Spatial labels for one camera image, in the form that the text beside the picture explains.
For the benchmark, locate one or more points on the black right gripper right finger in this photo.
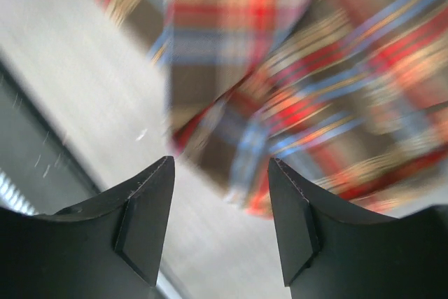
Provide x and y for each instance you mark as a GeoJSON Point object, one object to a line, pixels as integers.
{"type": "Point", "coordinates": [331, 248]}

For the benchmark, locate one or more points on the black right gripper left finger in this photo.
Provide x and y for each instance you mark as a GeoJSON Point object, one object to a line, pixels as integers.
{"type": "Point", "coordinates": [109, 246]}

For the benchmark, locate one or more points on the red brown plaid shirt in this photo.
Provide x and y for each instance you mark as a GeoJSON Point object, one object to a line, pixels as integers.
{"type": "Point", "coordinates": [352, 94]}

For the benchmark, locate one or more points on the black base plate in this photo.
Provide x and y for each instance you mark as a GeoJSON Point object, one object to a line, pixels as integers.
{"type": "Point", "coordinates": [38, 173]}

